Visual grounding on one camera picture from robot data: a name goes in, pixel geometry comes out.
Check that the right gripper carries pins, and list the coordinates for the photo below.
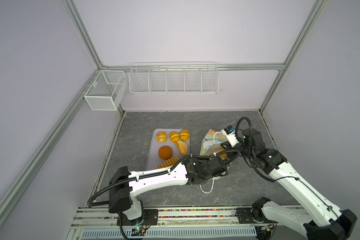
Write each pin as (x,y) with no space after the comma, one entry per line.
(228,145)

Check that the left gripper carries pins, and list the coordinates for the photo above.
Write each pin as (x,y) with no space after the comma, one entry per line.
(201,160)

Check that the oval sesame bread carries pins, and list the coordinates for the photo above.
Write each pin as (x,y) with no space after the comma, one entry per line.
(182,147)

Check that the floral paper bag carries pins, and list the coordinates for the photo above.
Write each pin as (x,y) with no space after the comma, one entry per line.
(211,143)

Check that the ridged spiral bread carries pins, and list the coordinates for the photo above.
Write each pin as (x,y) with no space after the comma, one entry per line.
(168,163)

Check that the round brown bun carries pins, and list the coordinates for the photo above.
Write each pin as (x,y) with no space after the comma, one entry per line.
(165,152)

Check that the yellow twisted bread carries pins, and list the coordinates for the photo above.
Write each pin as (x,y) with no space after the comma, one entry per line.
(174,137)
(184,135)

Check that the round sesame bun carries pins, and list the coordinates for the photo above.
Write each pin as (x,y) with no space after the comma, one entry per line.
(161,137)

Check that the long golden pastry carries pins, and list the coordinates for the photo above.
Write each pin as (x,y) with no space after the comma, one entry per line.
(223,154)

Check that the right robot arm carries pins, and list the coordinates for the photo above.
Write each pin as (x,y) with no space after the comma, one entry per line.
(319,218)

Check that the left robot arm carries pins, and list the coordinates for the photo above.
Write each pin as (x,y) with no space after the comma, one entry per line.
(121,194)

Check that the lavender tray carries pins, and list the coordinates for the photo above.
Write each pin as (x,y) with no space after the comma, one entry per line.
(153,159)

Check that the white mesh box basket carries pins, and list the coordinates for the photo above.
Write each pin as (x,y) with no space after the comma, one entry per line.
(106,91)

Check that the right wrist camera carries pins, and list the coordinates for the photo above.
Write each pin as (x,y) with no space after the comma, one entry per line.
(230,133)

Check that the aluminium front rail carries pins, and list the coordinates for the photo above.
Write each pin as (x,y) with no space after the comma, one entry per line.
(155,217)

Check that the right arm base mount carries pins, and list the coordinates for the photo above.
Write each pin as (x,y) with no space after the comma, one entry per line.
(248,215)

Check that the white wire basket rack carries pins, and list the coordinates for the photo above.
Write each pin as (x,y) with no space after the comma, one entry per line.
(174,78)

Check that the aluminium frame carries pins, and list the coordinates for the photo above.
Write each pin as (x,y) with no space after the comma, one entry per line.
(29,172)

